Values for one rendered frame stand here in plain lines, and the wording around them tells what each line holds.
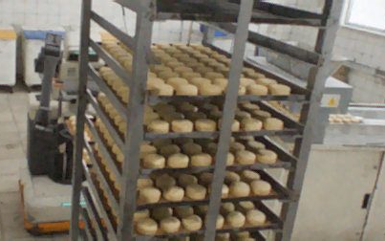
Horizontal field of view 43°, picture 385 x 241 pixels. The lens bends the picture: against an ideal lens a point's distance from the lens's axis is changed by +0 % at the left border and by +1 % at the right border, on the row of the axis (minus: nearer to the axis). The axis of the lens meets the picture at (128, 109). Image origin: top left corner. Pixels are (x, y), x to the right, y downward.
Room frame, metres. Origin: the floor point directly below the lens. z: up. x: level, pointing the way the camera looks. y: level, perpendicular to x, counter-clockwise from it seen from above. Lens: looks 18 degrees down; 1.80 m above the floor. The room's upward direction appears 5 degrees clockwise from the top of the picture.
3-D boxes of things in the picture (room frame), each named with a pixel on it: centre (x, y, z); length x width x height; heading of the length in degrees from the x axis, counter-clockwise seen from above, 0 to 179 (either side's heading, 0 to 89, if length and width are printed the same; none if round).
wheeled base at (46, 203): (3.00, 0.37, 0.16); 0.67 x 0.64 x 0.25; 18
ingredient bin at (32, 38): (6.00, 1.13, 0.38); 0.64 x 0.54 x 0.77; 20
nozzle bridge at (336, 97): (2.92, -1.00, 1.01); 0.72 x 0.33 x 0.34; 11
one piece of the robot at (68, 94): (2.72, 0.28, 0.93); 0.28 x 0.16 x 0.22; 108
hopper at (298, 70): (2.92, -1.00, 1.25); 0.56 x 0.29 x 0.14; 11
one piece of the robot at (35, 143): (3.09, 0.40, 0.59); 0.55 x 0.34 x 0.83; 108
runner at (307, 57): (1.42, -0.33, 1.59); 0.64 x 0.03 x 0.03; 17
